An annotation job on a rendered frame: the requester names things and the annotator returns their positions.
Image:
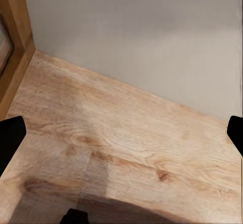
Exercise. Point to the door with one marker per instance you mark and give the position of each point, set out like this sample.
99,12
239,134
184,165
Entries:
16,49

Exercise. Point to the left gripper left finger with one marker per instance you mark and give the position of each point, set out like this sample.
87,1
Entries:
12,133

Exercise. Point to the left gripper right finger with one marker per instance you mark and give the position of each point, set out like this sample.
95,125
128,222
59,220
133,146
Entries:
235,132

